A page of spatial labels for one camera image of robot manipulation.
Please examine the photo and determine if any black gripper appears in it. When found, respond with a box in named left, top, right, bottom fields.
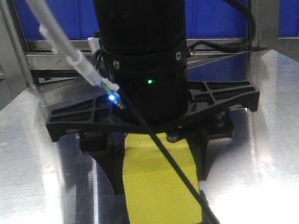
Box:
left=46, top=81, right=260, bottom=195

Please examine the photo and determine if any yellow foam block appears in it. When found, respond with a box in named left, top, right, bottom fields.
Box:
left=122, top=134, right=202, bottom=224

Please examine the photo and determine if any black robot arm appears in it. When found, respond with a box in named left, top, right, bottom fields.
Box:
left=26, top=0, right=260, bottom=180

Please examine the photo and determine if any blue bin behind left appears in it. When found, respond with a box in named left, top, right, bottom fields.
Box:
left=12, top=0, right=98, bottom=40

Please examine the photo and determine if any black cable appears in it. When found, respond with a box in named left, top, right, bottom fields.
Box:
left=119, top=82, right=224, bottom=224

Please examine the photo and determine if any white cable conduit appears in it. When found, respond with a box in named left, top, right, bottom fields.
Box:
left=24, top=0, right=121, bottom=105

